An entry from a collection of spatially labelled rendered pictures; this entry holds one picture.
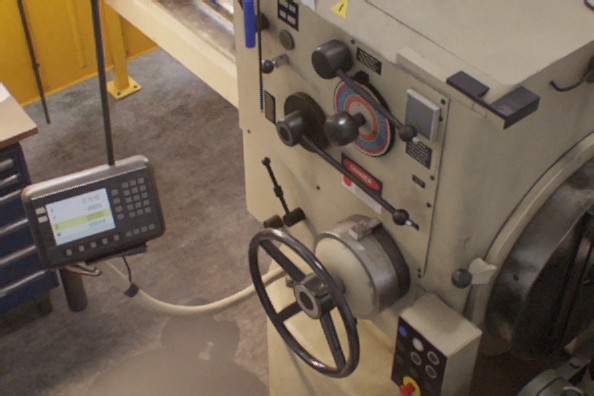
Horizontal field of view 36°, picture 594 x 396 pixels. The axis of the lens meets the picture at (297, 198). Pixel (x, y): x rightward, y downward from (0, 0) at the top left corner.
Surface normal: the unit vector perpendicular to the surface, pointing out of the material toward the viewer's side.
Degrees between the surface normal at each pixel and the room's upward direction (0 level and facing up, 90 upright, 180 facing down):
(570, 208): 28
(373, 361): 0
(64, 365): 0
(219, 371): 0
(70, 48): 90
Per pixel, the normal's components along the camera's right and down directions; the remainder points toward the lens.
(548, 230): -0.53, -0.22
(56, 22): 0.63, 0.54
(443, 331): 0.00, -0.72
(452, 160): -0.77, 0.44
